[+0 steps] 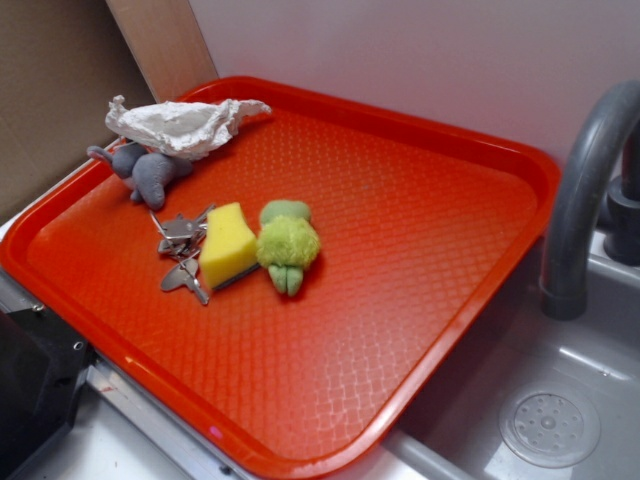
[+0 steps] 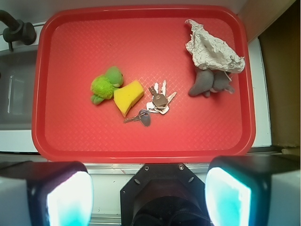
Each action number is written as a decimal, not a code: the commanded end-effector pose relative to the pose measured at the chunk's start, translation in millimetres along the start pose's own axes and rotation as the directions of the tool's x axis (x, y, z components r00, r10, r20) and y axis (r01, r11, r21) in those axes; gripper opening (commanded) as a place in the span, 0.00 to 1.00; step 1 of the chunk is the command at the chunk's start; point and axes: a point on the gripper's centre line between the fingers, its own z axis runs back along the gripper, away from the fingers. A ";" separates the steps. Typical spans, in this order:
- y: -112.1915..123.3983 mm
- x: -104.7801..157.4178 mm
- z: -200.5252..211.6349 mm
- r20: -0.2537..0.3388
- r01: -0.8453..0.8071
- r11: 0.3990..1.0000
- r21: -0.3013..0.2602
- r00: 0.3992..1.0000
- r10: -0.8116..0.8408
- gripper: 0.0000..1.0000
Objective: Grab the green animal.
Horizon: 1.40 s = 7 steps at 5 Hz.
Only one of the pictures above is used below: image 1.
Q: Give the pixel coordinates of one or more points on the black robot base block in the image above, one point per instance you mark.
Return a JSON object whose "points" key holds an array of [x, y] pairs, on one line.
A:
{"points": [[44, 364]]}

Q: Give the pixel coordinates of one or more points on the green plush animal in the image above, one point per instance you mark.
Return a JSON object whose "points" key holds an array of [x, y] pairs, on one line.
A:
{"points": [[287, 244]]}

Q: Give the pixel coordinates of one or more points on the yellow sponge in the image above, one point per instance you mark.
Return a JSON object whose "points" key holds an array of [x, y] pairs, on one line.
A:
{"points": [[229, 248]]}

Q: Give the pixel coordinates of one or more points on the red plastic tray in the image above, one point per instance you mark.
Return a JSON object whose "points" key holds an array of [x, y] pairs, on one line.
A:
{"points": [[420, 223]]}

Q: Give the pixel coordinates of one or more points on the crumpled white paper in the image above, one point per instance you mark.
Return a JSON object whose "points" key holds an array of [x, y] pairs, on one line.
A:
{"points": [[185, 130]]}

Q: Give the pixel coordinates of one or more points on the grey plush elephant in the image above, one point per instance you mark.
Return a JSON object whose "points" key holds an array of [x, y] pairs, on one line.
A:
{"points": [[146, 173]]}

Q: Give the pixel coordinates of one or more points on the grey toy sink basin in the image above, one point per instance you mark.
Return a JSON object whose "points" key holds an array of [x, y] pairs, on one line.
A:
{"points": [[523, 396]]}

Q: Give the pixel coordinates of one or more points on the light wooden board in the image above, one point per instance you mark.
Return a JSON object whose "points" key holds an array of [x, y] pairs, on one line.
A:
{"points": [[167, 44]]}

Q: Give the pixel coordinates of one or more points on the grey plastic faucet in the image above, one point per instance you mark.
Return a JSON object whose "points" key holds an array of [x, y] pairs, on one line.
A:
{"points": [[601, 177]]}

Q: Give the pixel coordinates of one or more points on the brown cardboard panel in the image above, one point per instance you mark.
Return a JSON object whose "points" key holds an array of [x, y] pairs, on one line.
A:
{"points": [[61, 64]]}

